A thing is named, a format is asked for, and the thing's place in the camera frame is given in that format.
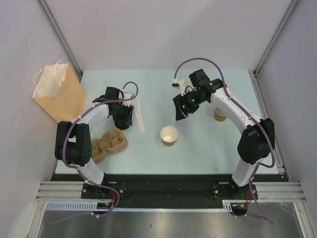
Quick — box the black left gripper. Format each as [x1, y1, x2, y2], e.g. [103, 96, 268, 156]
[111, 102, 134, 126]

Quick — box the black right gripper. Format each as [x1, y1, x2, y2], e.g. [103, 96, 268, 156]
[173, 89, 206, 121]

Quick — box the black plastic cup lid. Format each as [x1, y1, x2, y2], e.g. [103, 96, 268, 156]
[115, 124, 130, 130]

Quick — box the single brown paper cup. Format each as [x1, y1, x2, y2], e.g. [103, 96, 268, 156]
[160, 126, 179, 146]

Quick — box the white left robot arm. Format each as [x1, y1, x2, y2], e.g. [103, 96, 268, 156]
[54, 87, 138, 198]

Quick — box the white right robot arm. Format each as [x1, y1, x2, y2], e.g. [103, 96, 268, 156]
[172, 69, 275, 199]

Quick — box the paper wrapped straw two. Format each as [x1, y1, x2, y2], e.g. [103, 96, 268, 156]
[135, 96, 146, 133]

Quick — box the brown pulp cup carrier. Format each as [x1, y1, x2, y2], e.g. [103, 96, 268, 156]
[91, 127, 128, 164]

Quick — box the stack of brown paper cups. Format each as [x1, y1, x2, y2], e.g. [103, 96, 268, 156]
[214, 107, 227, 122]

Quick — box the brown paper bag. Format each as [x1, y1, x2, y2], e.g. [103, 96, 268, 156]
[32, 60, 87, 122]

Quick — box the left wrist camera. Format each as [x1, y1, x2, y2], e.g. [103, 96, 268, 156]
[122, 91, 136, 107]

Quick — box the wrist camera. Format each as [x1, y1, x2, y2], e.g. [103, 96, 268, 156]
[122, 91, 136, 107]
[171, 78, 188, 96]

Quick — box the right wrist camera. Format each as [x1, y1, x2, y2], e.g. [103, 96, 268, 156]
[171, 78, 188, 96]

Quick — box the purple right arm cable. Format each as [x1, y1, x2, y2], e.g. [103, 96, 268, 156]
[174, 57, 276, 225]

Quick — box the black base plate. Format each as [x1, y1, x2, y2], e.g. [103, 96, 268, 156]
[81, 174, 259, 201]

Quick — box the aluminium frame rail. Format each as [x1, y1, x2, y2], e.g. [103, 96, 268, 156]
[36, 181, 306, 202]

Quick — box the white slotted cable duct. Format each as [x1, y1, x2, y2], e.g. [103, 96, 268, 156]
[46, 201, 98, 211]

